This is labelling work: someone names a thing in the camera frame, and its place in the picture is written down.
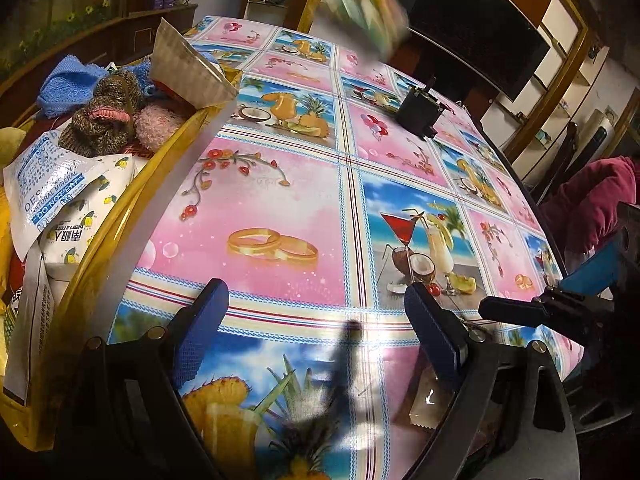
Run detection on lemon print tissue pack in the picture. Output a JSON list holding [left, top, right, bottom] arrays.
[[40, 154, 146, 282]]

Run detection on pink fluffy toy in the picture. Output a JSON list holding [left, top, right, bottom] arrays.
[[134, 102, 186, 153]]

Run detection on white desiccant packet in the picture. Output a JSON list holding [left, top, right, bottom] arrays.
[[3, 130, 105, 260]]

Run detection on brown knitted monkey toy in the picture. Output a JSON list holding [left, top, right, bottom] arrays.
[[58, 70, 144, 157]]

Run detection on blue knitted cloth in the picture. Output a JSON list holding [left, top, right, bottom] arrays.
[[37, 55, 166, 122]]

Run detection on yellow sponge cloth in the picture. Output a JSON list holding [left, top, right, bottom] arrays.
[[0, 127, 26, 169]]

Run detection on clear bag coloured sticks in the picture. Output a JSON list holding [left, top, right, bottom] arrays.
[[316, 0, 409, 62]]

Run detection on colourful picture tablecloth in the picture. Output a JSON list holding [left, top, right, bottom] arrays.
[[110, 16, 584, 479]]

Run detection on yellow storage box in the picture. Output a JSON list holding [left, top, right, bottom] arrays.
[[1, 67, 242, 452]]

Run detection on black pen holder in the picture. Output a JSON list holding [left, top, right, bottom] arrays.
[[395, 76, 445, 139]]

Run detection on black wall television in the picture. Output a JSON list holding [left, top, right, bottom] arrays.
[[399, 0, 550, 100]]

